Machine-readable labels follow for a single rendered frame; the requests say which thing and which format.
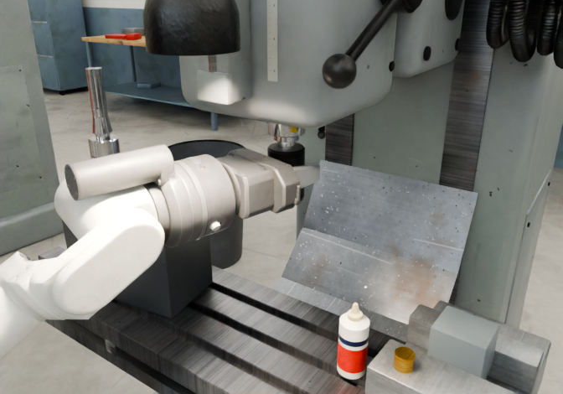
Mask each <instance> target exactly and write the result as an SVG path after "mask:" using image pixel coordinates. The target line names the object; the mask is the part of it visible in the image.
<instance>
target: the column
mask: <svg viewBox="0 0 563 394"><path fill-rule="evenodd" d="M490 2H491V1H490V0H465V2H464V9H463V16H462V28H461V34H460V39H461V41H462V43H461V48H460V49H459V50H458V52H457V56H456V57H455V59H454V60H452V61H451V62H449V63H447V64H444V65H441V66H438V67H436V68H434V69H431V70H428V71H425V72H422V73H420V74H418V75H413V76H412V77H396V76H392V82H391V87H390V91H389V93H388V95H387V96H386V97H385V98H384V99H383V100H382V101H381V102H379V103H377V104H374V105H373V106H369V107H367V108H365V109H363V110H361V111H357V112H355V113H353V114H351V115H349V116H346V117H344V118H341V119H339V120H337V121H335V122H332V123H329V124H328V125H326V126H325V133H326V137H325V138H324V139H320V138H318V132H319V130H318V128H315V129H306V132H305V133H304V134H303V135H301V136H299V140H298V141H297V143H300V144H301V145H303V146H304V147H305V165H309V164H318V165H319V164H320V160H324V161H326V160H327V161H329V162H333V163H340V164H344V165H348V166H352V167H356V168H364V169H368V170H372V171H376V172H381V173H384V174H392V175H395V176H400V177H404V178H408V179H415V180H420V181H423V182H427V183H432V184H439V185H443V186H447V187H452V188H455V189H463V190H466V191H471V192H475V193H478V198H477V202H476V204H475V208H474V212H473V217H472V221H471V225H470V228H469V232H468V234H467V240H466V244H465V247H464V251H463V254H462V260H461V263H460V267H459V270H458V274H457V278H456V281H455V283H454V287H453V290H452V294H451V297H450V299H449V302H448V303H450V304H453V305H455V306H458V307H460V308H464V309H466V310H469V311H472V312H474V313H476V314H481V315H482V316H485V317H488V318H491V319H494V320H497V321H499V322H501V323H504V324H508V325H510V326H513V327H515V328H519V323H520V319H521V315H522V311H523V307H524V300H525V295H526V292H527V287H528V283H529V276H530V273H531V268H532V264H533V260H534V256H535V249H536V245H537V241H538V237H539V233H540V226H541V221H542V217H543V214H544V209H545V202H546V198H547V194H548V190H549V186H550V179H551V175H552V171H553V167H554V162H555V156H556V151H557V148H558V143H559V139H560V132H561V128H562V124H563V69H561V68H559V67H558V66H556V65H555V61H554V57H553V56H554V55H553V54H554V51H553V53H552V54H549V55H547V56H544V55H540V54H539V53H538V52H537V49H536V47H535V52H534V54H533V56H532V58H531V59H530V60H528V61H526V62H518V61H517V60H516V59H515V58H514V57H513V55H512V51H511V48H510V43H509V41H508V42H507V43H506V44H505V45H504V46H502V47H500V48H498V49H492V48H491V47H490V46H489V45H488V44H487V40H486V27H487V26H486V25H487V20H488V19H487V17H488V9H489V5H490V4H489V3H490ZM313 186H314V183H313V184H310V185H308V186H306V187H304V199H303V200H302V201H301V204H300V205H297V238H298V237H299V235H300V232H301V230H302V227H303V223H304V221H305V217H306V213H307V208H308V205H309V201H310V198H311V194H312V189H313ZM297 238H296V242H297Z"/></svg>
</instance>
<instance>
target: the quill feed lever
mask: <svg viewBox="0 0 563 394"><path fill-rule="evenodd" d="M380 1H381V3H382V5H383V7H382V8H381V9H380V10H379V12H377V14H376V15H375V16H374V18H373V19H372V20H371V21H370V23H369V24H368V25H367V26H366V28H365V29H364V30H363V32H362V33H361V34H360V35H359V37H358V38H357V39H356V40H355V41H354V42H353V44H352V45H351V46H350V47H349V49H348V50H347V51H346V53H345V54H334V55H331V56H330V57H328V58H327V59H326V61H325V62H324V64H323V68H322V74H323V79H324V81H325V82H326V84H327V85H328V86H330V87H332V88H334V89H344V88H346V87H348V86H350V85H351V84H352V83H353V82H354V80H355V77H356V75H357V67H356V64H355V62H356V60H357V59H358V58H359V57H360V55H361V54H362V53H363V52H364V50H365V49H366V48H367V46H368V45H369V43H370V42H371V41H372V40H373V38H374V37H375V35H376V34H377V33H378V32H379V31H380V30H381V28H382V27H383V26H384V24H385V23H386V21H387V20H388V19H389V18H390V16H391V15H392V13H413V12H414V11H415V10H416V9H417V8H418V7H419V6H420V5H421V2H422V0H380Z"/></svg>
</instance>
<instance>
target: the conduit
mask: <svg viewBox="0 0 563 394"><path fill-rule="evenodd" d="M490 1H491V2H490V3H489V4H490V5H489V9H488V17H487V19H488V20H487V25H486V26H487V27H486V40H487V44H488V45H489V46H490V47H491V48H492V49H498V48H500V47H502V46H504V45H505V44H506V43H507V42H508V41H509V43H510V48H511V51H512V55H513V57H514V58H515V59H516V60H517V61H518V62H526V61H528V60H530V59H531V58H532V56H533V54H534V52H535V47H536V49H537V52H538V53H539V54H540V55H544V56H547V55H549V54H552V53H553V51H554V54H553V55H554V56H553V57H554V61H555V65H556V66H558V67H559V68H561V69H563V0H529V3H528V4H529V6H528V9H527V7H526V6H527V0H490ZM507 1H509V2H508V3H507ZM507 4H508V9H506V7H507ZM526 9H527V10H528V11H527V10H526ZM506 10H507V12H506Z"/></svg>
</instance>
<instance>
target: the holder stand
mask: <svg viewBox="0 0 563 394"><path fill-rule="evenodd" d="M62 224H63V228H64V234H65V242H66V246H67V250H68V249H69V248H70V247H71V246H73V245H74V244H75V243H76V242H77V241H78V239H77V238H76V236H75V235H74V234H73V232H72V231H71V230H70V228H69V227H68V226H67V225H66V224H65V223H64V221H63V220H62ZM212 282H213V278H212V263H211V249H210V235H208V236H204V237H202V238H200V239H199V240H194V241H190V242H187V243H184V244H182V245H179V246H176V247H167V246H165V245H163V249H162V252H161V254H160V255H159V257H158V259H157V260H156V261H155V262H154V263H153V264H152V265H151V266H150V267H149V268H148V269H147V270H146V271H145V272H144V273H143V274H141V275H140V276H139V277H138V278H137V279H136V280H134V281H133V282H132V283H131V284H130V285H129V286H127V287H126V288H125V289H124V290H123V291H122V292H120V293H119V294H118V295H117V296H116V297H115V298H114V299H115V300H118V301H121V302H123V303H128V304H130V305H133V306H136V307H138V308H143V309H146V310H147V311H150V312H153V313H155V314H160V315H162V316H165V317H168V318H170V319H171V318H173V317H174V316H175V315H176V314H178V313H179V312H180V311H181V310H182V309H183V308H184V307H185V306H187V305H188V304H189V303H190V302H191V301H192V300H193V299H195V298H196V297H197V296H198V295H199V294H200V293H202V292H203V291H204V290H205V289H206V288H207V287H208V286H209V285H210V284H211V283H212Z"/></svg>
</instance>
